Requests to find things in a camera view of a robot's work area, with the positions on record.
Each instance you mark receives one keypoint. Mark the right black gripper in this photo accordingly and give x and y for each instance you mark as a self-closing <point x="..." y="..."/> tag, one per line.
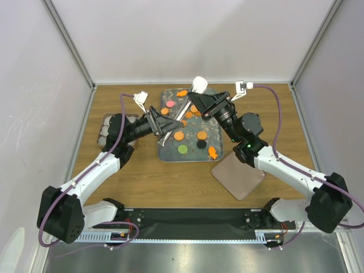
<point x="203" y="102"/>

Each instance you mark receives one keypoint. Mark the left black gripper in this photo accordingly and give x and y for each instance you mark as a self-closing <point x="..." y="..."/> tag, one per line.
<point x="154" y="120"/>

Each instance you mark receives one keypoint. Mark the orange round cookie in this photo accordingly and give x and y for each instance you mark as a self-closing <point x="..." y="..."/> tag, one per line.
<point x="201" y="135"/>
<point x="178" y="136"/>
<point x="194" y="109"/>

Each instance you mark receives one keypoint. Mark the clear box with paper cups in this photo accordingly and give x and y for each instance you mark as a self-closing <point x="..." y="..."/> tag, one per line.
<point x="101" y="139"/>

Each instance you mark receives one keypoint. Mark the brown translucent box lid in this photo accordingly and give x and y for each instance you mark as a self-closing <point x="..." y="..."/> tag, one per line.
<point x="239" y="179"/>

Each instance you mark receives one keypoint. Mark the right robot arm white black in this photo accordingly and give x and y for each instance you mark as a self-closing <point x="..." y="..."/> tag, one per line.
<point x="326" y="200"/>

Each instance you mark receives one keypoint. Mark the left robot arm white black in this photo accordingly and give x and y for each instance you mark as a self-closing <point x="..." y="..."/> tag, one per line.
<point x="85" y="176"/>

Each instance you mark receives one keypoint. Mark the orange round cookie stacked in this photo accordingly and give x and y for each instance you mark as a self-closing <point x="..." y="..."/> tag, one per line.
<point x="194" y="109"/>

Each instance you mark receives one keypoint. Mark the orange flower cookie centre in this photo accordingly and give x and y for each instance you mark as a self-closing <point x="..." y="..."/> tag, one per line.
<point x="188" y="114"/>

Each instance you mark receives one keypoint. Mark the pink round cookie left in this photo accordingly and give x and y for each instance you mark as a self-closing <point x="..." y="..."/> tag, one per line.
<point x="170" y="104"/>

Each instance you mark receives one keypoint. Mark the orange fish cookie top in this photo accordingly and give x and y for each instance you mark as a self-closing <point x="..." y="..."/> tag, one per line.
<point x="182" y="93"/>

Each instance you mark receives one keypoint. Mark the orange fish cookie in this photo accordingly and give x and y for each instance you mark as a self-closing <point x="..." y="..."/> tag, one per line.
<point x="213" y="152"/>
<point x="182" y="93"/>

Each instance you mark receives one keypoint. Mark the green round cookie bottom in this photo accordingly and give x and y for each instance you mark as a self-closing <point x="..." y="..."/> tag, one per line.
<point x="182" y="149"/>

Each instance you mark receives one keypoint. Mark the floral patterned metal tray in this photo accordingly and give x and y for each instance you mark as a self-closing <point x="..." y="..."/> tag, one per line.
<point x="197" y="140"/>

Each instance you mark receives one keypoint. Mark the black round cookie bottom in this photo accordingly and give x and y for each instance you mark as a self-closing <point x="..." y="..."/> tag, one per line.
<point x="201" y="144"/>

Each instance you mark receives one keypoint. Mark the orange fish cookie bottom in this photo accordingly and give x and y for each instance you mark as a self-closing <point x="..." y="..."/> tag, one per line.
<point x="213" y="152"/>

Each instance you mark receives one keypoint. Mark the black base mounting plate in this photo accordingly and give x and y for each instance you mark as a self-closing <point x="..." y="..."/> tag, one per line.
<point x="199" y="223"/>

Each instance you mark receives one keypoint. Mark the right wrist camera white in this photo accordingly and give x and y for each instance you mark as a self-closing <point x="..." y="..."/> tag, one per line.
<point x="241" y="88"/>

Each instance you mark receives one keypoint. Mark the aluminium frame rail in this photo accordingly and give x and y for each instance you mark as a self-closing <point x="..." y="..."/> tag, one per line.
<point x="116" y="224"/>

